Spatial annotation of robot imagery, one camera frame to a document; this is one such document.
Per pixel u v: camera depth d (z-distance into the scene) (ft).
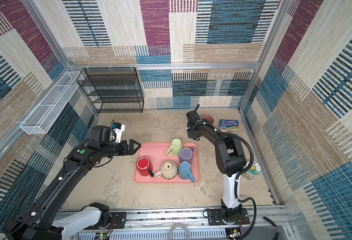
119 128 2.20
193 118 2.60
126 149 2.10
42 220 1.26
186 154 2.93
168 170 2.66
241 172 1.75
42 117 2.35
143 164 2.72
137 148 2.30
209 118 3.35
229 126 3.52
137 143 2.29
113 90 3.59
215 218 2.40
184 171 2.61
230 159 1.74
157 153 3.01
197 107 2.73
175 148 2.93
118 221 2.40
